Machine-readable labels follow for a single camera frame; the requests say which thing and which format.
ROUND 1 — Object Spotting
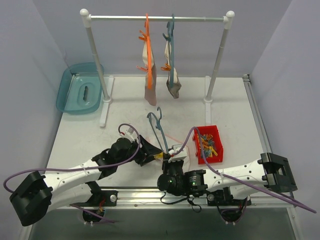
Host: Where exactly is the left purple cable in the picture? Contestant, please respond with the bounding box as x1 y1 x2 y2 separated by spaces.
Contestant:
3 123 141 224

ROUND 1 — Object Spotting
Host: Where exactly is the white pink-trimmed underwear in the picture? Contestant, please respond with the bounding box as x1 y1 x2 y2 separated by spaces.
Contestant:
146 134 191 172

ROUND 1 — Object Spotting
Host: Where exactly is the blue hanger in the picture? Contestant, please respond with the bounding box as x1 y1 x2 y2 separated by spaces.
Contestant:
146 106 169 154
162 13 177 88

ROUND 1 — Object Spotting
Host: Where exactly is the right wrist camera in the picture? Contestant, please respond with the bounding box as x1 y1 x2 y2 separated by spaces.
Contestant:
168 144 188 163

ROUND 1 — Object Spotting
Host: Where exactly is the grey beige underwear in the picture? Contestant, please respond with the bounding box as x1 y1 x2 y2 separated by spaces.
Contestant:
164 40 182 99

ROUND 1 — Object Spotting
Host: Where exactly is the colourful clothespins pile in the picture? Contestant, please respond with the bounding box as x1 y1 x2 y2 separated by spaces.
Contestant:
200 134 218 158

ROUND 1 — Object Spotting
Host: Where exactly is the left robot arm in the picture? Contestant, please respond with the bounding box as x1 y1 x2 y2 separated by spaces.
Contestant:
9 136 162 227

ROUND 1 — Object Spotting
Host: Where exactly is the purple cable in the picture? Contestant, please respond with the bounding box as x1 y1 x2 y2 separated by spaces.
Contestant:
172 126 318 215
3 123 141 224

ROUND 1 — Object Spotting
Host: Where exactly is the yellow clothespin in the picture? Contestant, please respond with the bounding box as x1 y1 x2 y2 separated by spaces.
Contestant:
154 153 164 161

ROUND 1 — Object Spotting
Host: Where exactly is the beige brown underwear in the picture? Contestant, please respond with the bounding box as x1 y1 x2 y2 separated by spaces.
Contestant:
142 42 157 106

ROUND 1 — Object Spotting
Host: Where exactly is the white clothes rack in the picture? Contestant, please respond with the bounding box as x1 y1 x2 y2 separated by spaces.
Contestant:
79 8 235 128

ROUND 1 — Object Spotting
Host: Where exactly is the teal plastic basin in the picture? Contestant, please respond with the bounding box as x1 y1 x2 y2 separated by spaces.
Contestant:
56 62 102 115

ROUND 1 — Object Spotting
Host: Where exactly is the orange clothespin on blue hanger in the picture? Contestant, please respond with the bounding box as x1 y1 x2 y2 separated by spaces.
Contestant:
160 63 171 72

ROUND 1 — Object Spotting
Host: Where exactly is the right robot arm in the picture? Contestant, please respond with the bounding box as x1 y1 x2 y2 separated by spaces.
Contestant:
157 152 298 205

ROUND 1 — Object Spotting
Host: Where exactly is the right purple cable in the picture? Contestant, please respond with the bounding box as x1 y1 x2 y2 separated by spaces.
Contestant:
172 126 318 215

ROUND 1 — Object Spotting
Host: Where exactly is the red plastic bin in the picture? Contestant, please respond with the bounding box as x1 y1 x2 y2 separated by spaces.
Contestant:
192 125 224 165

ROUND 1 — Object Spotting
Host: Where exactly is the orange plastic hanger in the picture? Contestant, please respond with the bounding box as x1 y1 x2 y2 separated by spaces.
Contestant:
136 14 154 90

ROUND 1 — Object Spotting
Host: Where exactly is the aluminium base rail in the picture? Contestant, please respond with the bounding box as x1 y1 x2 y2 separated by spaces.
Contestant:
47 184 293 212

